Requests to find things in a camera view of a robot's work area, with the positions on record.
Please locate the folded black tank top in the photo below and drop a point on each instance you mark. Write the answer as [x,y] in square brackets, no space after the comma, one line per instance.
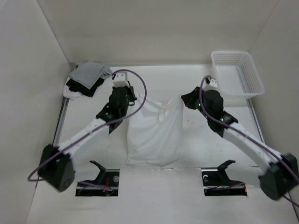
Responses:
[77,87]

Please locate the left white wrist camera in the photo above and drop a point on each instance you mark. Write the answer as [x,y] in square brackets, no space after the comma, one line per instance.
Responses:
[120,80]

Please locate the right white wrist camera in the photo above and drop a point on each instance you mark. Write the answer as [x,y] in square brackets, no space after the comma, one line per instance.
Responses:
[210,84]

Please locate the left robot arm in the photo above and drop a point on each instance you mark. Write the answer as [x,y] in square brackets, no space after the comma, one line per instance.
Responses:
[56,166]

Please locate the white plastic basket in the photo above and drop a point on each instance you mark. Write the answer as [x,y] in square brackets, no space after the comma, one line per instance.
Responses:
[236,74]

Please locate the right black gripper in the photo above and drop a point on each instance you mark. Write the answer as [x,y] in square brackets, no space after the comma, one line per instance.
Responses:
[188,99]

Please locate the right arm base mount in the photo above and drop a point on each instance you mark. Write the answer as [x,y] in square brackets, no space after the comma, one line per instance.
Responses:
[217,183]

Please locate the folded grey tank top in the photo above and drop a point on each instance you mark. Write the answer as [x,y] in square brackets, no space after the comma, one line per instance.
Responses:
[87,74]

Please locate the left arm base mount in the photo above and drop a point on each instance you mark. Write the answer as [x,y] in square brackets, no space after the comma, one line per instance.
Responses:
[104,184]

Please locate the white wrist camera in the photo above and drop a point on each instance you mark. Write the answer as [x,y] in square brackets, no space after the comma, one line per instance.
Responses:
[120,80]
[210,84]

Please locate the folded white tank top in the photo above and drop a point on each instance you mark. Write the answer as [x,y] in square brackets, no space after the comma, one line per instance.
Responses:
[67,93]

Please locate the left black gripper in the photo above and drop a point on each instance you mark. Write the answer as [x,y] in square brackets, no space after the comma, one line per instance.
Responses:
[130,90]

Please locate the metal table edge rail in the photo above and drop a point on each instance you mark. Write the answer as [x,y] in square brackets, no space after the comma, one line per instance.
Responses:
[58,116]

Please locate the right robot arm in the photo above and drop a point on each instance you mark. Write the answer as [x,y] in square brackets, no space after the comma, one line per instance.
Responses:
[280,173]

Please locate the white tank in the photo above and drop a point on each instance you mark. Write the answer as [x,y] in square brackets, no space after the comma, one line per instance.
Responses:
[155,132]
[67,93]

